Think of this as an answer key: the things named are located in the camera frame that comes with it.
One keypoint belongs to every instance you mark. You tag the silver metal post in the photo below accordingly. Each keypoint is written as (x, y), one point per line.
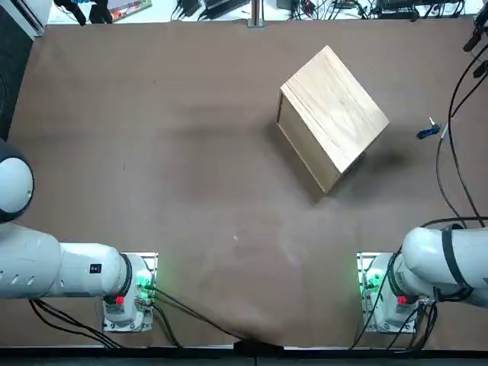
(256, 13)

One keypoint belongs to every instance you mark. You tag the black power strip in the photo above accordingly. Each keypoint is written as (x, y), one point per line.
(419, 7)

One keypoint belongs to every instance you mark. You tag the green and red printed box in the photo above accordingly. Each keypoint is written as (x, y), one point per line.
(129, 8)

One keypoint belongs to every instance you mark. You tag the light wooden drawer box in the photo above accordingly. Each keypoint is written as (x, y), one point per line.
(335, 110)

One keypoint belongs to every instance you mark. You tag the black tool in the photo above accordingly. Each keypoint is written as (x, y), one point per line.
(100, 13)

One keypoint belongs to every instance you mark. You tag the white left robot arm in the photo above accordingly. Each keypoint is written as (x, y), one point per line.
(76, 270)

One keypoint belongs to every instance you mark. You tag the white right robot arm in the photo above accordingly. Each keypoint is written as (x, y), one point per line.
(423, 248)

